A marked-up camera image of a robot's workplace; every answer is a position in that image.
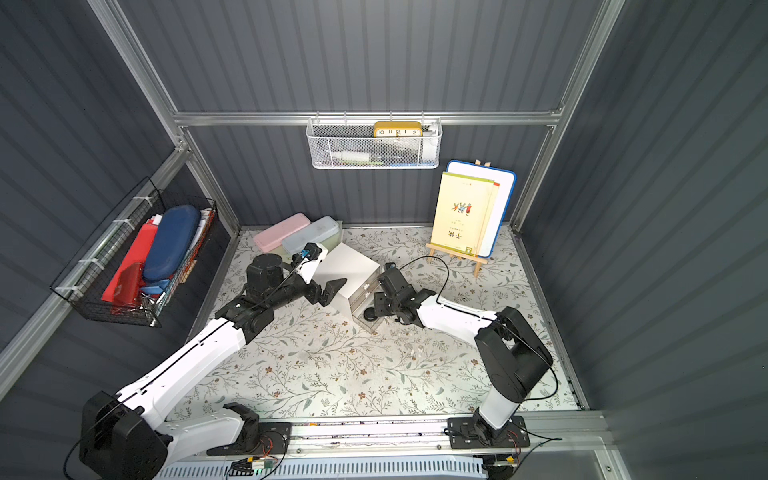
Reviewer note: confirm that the pink pencil case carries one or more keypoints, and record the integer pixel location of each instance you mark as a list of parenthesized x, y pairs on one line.
[(272, 237)]

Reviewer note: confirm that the blue-framed whiteboard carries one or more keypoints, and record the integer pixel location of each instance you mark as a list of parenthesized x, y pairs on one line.
[(505, 179)]

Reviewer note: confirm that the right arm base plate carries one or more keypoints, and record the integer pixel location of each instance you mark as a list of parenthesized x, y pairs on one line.
[(466, 433)]

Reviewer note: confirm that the white wire wall basket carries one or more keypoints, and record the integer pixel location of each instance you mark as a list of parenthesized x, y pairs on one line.
[(337, 144)]

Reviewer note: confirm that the yellow booklet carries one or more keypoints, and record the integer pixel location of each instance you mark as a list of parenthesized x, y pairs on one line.
[(465, 213)]

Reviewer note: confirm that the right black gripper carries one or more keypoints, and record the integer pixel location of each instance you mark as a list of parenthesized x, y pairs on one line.
[(387, 301)]

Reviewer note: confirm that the black earphone case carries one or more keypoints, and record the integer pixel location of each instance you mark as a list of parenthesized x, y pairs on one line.
[(370, 315)]

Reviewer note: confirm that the white drawer cabinet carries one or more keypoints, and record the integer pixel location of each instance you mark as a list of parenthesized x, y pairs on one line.
[(361, 275)]

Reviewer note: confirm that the black wire side basket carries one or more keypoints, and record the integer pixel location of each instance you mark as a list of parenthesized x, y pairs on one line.
[(82, 283)]

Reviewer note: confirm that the navy blue case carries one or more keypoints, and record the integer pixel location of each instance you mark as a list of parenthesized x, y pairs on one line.
[(175, 232)]

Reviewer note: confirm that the grey-blue pencil case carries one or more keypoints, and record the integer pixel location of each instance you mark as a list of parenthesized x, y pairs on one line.
[(316, 232)]

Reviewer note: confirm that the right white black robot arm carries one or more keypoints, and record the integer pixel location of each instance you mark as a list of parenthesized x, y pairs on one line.
[(514, 356)]

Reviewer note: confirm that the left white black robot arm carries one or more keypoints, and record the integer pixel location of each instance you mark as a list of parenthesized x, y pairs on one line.
[(127, 435)]

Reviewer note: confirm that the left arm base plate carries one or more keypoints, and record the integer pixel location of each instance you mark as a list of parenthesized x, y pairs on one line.
[(270, 438)]

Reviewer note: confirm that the wooden easel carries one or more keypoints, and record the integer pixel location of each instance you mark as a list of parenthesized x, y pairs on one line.
[(459, 252)]

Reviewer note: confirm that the yellow clock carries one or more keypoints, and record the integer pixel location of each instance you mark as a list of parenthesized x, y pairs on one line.
[(398, 129)]

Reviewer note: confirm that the red folder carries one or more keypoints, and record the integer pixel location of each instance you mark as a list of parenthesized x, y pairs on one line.
[(123, 289)]

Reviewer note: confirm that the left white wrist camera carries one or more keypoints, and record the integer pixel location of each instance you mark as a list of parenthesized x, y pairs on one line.
[(307, 260)]

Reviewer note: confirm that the green book box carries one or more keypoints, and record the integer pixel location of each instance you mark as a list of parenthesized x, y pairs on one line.
[(329, 244)]

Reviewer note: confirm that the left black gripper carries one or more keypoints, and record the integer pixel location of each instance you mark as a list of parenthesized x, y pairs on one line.
[(318, 289)]

